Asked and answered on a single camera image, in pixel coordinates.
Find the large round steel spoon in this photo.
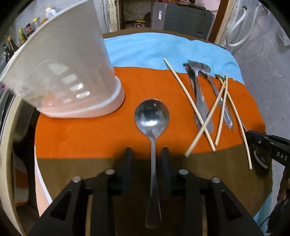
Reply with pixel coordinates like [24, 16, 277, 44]
[134, 99, 170, 229]

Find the bamboo chopstick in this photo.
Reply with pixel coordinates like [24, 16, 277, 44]
[218, 77, 253, 170]
[184, 82, 225, 157]
[215, 74, 228, 146]
[163, 58, 216, 157]

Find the right hand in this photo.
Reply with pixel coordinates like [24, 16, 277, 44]
[277, 176, 288, 203]

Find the orange cloth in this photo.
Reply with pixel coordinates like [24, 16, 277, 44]
[35, 67, 265, 160]

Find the steel fork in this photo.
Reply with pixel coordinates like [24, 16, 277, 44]
[188, 60, 209, 121]

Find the light blue cloth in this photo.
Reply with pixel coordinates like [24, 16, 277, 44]
[104, 32, 244, 84]

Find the translucent plastic utensil cup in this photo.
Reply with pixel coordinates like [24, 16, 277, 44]
[1, 1, 125, 118]

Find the dark sauce bottle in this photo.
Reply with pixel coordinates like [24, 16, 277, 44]
[26, 23, 34, 38]

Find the large oil jug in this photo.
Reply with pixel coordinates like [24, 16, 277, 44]
[45, 6, 58, 20]

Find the steel teaspoon patterned handle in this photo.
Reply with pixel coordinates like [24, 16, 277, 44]
[199, 63, 234, 130]

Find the white hose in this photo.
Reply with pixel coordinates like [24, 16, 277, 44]
[226, 4, 260, 48]

